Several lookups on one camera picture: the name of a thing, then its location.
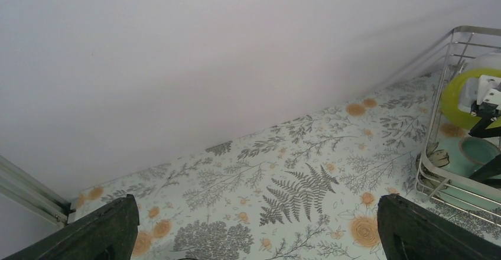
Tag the celadon green bowl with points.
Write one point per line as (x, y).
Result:
(464, 156)

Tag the wire dish rack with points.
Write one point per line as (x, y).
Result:
(464, 43)

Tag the floral table mat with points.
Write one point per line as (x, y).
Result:
(304, 189)

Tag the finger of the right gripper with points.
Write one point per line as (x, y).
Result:
(488, 173)
(481, 129)

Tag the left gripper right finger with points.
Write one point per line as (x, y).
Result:
(409, 231)

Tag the white bowl red rim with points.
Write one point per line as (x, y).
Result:
(489, 61)

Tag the yellow bowl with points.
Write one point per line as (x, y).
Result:
(451, 95)

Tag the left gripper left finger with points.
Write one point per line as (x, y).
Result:
(109, 232)

